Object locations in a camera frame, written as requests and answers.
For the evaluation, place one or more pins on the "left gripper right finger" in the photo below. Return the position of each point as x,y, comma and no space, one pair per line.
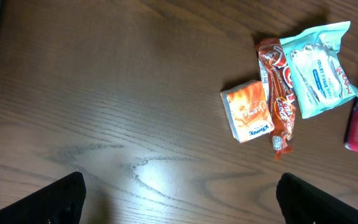
303,203

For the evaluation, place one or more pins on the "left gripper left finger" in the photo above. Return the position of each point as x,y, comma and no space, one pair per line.
59,202

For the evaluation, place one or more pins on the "orange tissue pack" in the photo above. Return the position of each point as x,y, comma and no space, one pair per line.
247,111

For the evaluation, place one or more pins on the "teal wet wipes pack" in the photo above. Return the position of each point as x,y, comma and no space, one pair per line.
319,81

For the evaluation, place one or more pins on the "red brown snack bar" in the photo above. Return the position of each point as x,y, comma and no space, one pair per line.
275,75

